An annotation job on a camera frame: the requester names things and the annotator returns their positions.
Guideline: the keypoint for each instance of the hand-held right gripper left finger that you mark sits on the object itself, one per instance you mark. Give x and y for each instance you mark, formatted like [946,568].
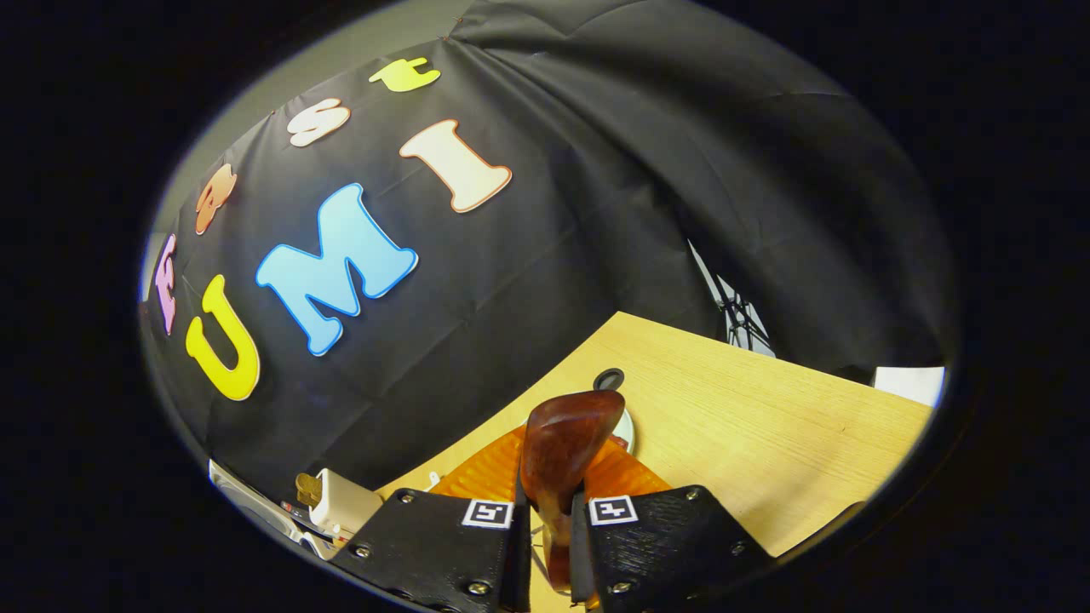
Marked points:
[426,545]

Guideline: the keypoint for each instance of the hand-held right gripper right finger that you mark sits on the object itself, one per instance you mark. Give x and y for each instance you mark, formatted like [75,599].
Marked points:
[673,545]

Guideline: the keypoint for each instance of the brown wooden spoon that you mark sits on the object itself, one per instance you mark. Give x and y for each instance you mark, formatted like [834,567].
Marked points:
[562,443]

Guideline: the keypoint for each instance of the white rice cooker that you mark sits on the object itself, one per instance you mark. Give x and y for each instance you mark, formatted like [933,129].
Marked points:
[255,507]

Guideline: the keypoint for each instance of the white toaster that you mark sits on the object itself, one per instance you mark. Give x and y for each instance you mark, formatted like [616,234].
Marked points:
[345,507]

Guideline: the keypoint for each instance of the pale green plate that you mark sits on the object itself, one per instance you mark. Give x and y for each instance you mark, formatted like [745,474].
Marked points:
[628,432]

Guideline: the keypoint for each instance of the brown toast slice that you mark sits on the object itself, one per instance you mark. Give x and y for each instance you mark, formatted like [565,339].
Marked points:
[308,489]

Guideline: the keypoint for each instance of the black table grommet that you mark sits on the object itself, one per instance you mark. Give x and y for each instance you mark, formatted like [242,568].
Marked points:
[597,380]

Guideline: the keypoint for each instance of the black tripod stand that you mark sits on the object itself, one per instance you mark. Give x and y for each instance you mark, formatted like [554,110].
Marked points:
[737,311]

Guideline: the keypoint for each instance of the black backdrop cloth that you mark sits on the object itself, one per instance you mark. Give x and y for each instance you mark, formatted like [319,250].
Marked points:
[553,255]

